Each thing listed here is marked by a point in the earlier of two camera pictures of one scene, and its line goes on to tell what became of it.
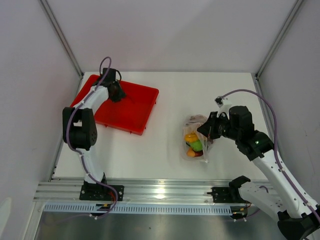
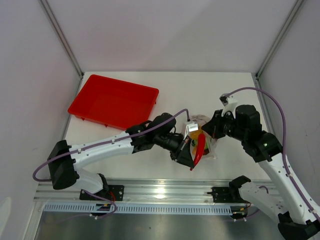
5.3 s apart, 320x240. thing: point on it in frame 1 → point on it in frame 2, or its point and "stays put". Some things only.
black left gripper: [121, 94] → [182, 155]
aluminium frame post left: [61, 36] stays put
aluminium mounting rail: [139, 191] stays put
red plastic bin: [133, 113] stays put
